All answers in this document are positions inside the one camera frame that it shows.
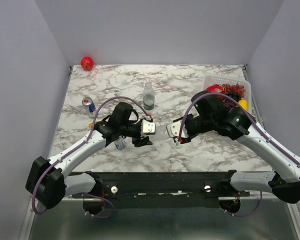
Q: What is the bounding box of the upright red bull can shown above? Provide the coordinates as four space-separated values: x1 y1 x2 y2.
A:
81 96 97 119

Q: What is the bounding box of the red apple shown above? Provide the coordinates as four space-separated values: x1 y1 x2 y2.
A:
80 56 94 71

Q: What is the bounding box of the tilted silver drink can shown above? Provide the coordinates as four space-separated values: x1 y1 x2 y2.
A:
114 136 126 150

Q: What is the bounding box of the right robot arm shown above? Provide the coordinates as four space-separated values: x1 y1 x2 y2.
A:
174 90 300 204

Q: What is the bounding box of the red grape bunch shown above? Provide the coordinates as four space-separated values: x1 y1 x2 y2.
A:
222 83 246 99

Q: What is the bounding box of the green white bottle cap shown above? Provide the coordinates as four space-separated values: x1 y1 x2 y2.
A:
174 142 181 148

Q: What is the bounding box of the black mounting base rail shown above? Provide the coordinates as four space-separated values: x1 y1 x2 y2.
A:
65 170 249 210

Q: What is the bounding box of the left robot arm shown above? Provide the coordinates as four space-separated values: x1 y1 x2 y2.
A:
25 102 156 209

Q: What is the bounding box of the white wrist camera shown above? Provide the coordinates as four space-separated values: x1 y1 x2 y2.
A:
166 120 189 139
141 119 156 136

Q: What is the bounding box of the clear unlabeled plastic bottle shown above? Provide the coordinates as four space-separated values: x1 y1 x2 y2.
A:
151 125 170 143

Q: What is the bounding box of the red dragon fruit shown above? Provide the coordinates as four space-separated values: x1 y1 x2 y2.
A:
206 84 226 94

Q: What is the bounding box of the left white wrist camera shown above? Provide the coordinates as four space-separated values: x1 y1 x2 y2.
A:
141 119 156 136

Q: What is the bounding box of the white plastic fruit basket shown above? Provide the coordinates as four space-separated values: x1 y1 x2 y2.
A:
202 74 252 114

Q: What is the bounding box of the green label water bottle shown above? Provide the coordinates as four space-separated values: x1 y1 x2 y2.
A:
142 82 155 111

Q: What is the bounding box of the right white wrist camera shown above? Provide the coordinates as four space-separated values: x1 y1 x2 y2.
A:
166 120 189 139

